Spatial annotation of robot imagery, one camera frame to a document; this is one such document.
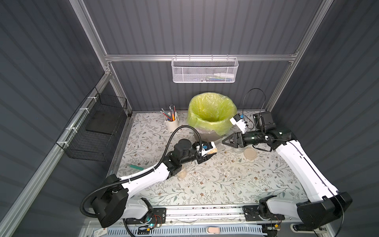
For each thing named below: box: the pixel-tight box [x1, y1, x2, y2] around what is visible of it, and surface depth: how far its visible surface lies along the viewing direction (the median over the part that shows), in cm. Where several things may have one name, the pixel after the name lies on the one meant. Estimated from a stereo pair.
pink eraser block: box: [208, 227, 221, 235], surface depth 69 cm
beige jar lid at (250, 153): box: [243, 148, 258, 160], surface depth 96 cm
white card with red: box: [93, 227, 105, 237], surface depth 70 cm
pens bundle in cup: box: [159, 104, 177, 122], surface depth 106 cm
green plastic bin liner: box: [187, 92, 238, 136], surface depth 92 cm
